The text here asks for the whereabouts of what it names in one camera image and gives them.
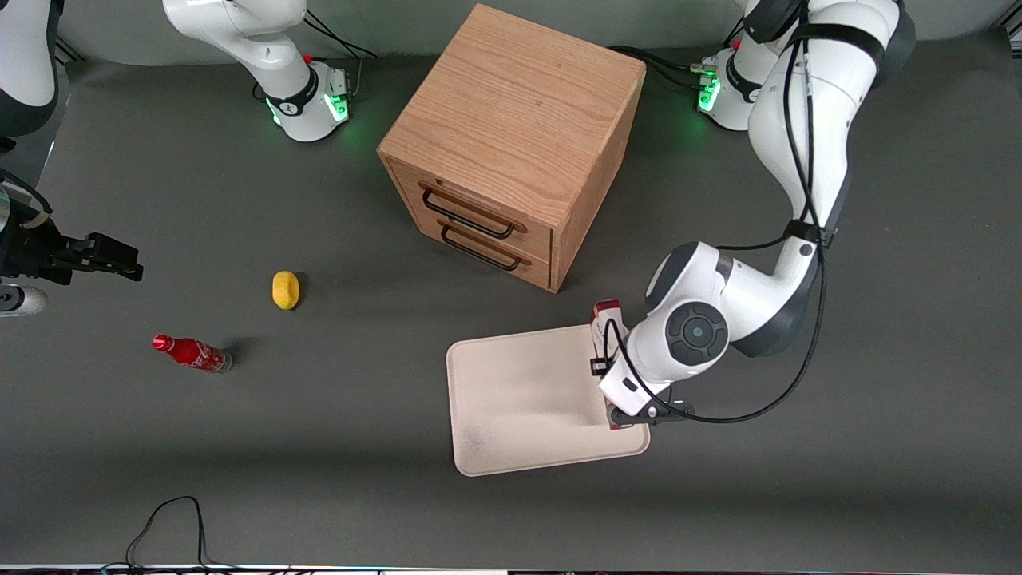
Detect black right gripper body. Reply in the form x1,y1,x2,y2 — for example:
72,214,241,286
0,212,90,286

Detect red cookie box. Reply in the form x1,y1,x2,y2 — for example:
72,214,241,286
591,299,633,432

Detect cream plastic tray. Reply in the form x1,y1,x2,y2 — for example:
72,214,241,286
446,321,651,478

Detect red cola bottle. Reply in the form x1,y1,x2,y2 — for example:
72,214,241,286
152,334,233,375

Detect yellow toy lemon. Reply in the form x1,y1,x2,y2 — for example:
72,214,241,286
271,270,302,311

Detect oak wood drawer front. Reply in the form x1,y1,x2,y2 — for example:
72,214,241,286
386,158,554,260
406,208,553,291

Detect oak wood drawer cabinet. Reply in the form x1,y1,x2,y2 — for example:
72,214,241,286
377,3,648,294

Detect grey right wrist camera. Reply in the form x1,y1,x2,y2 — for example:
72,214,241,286
0,285,50,317

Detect black wire drawer handle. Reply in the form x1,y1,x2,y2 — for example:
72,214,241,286
438,220,533,272
419,182,529,240

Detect thin black looped cable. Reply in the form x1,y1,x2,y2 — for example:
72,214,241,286
124,495,242,573

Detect black right arm base cables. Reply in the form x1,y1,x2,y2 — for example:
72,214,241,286
302,6,378,98

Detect black arm base cables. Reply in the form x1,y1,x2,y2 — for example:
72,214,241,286
302,6,378,98
608,45,713,91

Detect black left arm base cables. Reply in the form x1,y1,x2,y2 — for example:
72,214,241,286
608,45,713,91

